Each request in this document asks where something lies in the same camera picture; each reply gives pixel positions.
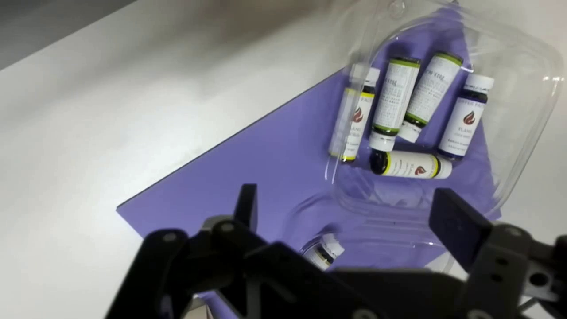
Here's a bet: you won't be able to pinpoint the purple rectangular mat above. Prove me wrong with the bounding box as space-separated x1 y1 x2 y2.
115 3 505 319

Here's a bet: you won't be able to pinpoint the clear plastic clamshell container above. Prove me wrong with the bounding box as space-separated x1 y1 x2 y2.
282 0 567 258

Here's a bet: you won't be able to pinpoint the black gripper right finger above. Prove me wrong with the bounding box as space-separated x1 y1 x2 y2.
427 187 567 319

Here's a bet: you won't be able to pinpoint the white-cap dark bottle red logo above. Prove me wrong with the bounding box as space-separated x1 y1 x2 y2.
436 72 496 159
340 63 383 164

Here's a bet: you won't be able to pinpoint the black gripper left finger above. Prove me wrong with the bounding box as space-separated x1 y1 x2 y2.
105 182 379 319

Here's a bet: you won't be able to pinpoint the dark-cap white bottle green bands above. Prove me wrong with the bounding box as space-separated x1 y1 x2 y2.
367 146 455 180

